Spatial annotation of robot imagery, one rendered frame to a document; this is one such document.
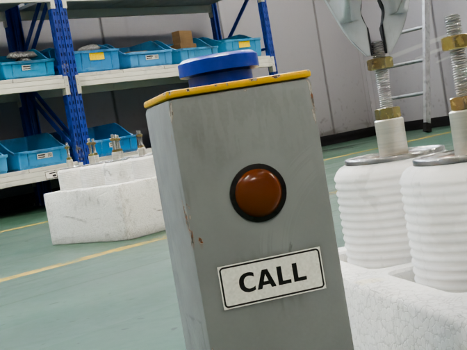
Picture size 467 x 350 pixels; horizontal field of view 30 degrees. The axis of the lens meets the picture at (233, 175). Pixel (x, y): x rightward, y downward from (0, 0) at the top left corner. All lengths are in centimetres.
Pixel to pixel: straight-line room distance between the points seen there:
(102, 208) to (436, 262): 234
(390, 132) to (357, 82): 786
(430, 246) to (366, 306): 6
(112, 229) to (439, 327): 238
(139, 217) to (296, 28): 535
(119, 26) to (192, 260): 632
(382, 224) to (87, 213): 231
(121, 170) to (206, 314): 243
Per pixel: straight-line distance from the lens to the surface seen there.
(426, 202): 54
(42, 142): 571
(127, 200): 278
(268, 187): 40
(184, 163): 39
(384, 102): 67
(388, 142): 66
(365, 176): 63
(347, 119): 834
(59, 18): 552
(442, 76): 815
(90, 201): 287
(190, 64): 42
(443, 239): 53
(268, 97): 40
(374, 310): 56
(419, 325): 50
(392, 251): 64
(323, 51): 822
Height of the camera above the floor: 29
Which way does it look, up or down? 3 degrees down
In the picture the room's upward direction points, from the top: 10 degrees counter-clockwise
